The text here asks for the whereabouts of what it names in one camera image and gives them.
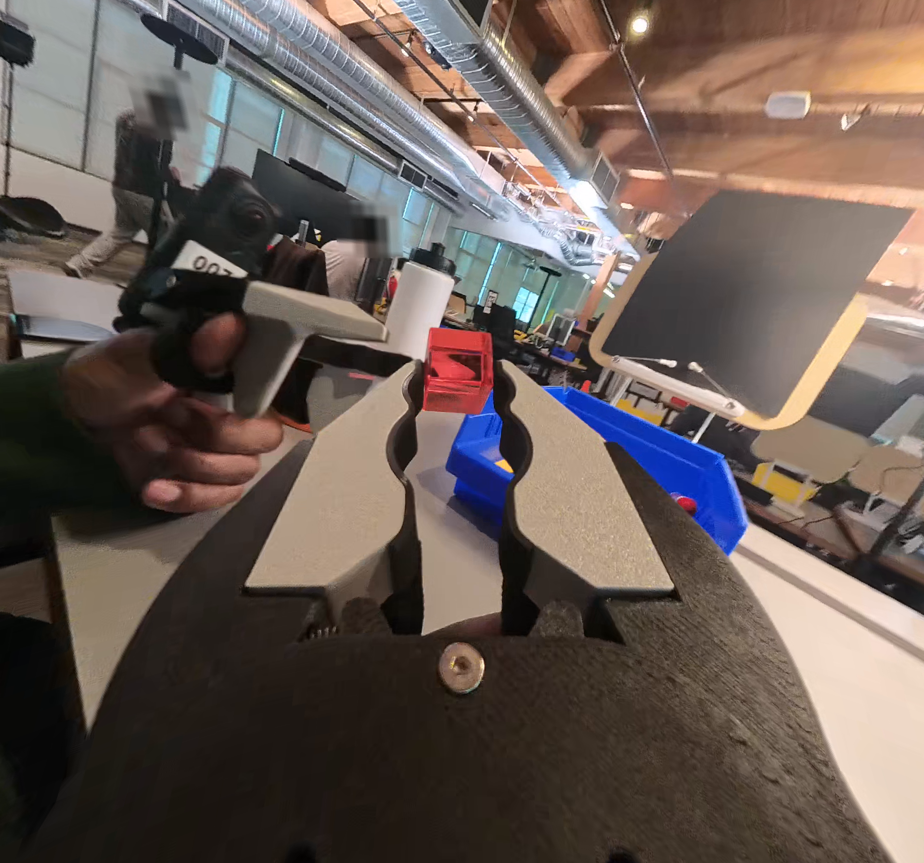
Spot black floor lamp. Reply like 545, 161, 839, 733
139, 13, 222, 232

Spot white squeeze bottle black cap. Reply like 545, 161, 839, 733
382, 244, 460, 363

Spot blue plastic bin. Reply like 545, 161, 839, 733
444, 383, 750, 555

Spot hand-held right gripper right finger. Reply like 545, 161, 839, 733
494, 360, 678, 614

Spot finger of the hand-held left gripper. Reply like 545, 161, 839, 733
229, 283, 391, 418
304, 365, 420, 432

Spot person's left hand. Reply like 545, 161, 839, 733
58, 312, 287, 515

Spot black computer monitor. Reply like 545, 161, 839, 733
252, 150, 392, 252

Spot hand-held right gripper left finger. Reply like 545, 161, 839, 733
243, 362, 424, 611

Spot person's left forearm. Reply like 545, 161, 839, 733
0, 349, 89, 564

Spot silver ceiling duct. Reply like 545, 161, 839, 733
84, 0, 609, 253
338, 0, 623, 210

